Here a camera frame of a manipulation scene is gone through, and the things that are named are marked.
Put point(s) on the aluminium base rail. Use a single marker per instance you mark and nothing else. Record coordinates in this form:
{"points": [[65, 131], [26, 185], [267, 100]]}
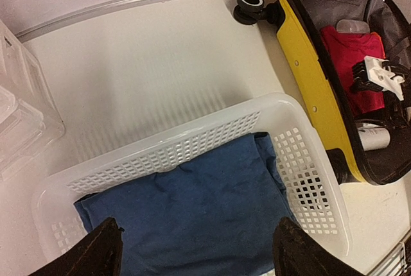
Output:
{"points": [[397, 261]]}

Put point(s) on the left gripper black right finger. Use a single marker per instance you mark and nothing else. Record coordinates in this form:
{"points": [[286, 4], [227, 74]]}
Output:
{"points": [[296, 253]]}

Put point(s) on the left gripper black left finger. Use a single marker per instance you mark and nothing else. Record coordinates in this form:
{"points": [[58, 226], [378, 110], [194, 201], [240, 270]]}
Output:
{"points": [[98, 253]]}

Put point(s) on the orange folded garment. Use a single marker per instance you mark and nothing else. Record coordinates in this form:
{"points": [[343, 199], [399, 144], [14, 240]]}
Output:
{"points": [[380, 42]]}

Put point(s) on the blue garment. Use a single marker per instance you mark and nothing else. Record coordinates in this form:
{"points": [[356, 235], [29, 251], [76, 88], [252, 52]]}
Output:
{"points": [[213, 215]]}

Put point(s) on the white plastic drawer organizer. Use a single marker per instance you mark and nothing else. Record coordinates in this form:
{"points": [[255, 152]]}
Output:
{"points": [[30, 121]]}

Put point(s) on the white perforated plastic basket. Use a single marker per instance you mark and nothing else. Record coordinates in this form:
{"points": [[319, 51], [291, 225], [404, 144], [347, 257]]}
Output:
{"points": [[312, 189]]}

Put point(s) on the clear plastic jar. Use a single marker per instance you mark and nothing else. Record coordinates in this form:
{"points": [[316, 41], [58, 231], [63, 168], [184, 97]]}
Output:
{"points": [[352, 26]]}

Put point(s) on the yellow Pikachu hard-shell suitcase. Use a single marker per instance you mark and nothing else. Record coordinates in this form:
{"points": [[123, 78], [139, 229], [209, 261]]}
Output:
{"points": [[299, 23]]}

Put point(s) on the red garment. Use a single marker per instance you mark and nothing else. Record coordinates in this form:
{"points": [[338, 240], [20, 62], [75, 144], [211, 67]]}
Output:
{"points": [[345, 51]]}

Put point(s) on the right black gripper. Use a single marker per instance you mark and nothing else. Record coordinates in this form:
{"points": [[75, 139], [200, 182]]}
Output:
{"points": [[397, 113]]}

